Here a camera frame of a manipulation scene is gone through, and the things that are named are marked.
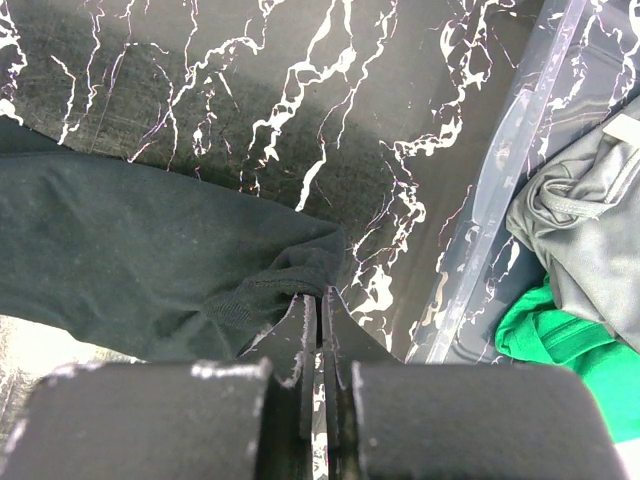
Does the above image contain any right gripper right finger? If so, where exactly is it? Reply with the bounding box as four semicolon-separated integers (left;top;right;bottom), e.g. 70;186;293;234
322;287;627;479

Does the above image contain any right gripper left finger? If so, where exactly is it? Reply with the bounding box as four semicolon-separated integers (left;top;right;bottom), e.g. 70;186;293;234
1;295;317;479

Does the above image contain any black t-shirt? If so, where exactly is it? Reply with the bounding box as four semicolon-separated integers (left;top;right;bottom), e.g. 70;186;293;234
1;118;345;361

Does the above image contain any green t-shirt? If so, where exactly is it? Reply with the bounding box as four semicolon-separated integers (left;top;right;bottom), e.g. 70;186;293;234
494;277;639;443

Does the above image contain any grey t-shirt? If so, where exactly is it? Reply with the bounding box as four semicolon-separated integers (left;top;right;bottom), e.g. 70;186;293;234
505;100;639;349

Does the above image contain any clear plastic bin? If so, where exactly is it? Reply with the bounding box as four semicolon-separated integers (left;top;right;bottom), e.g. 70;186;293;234
406;1;639;364

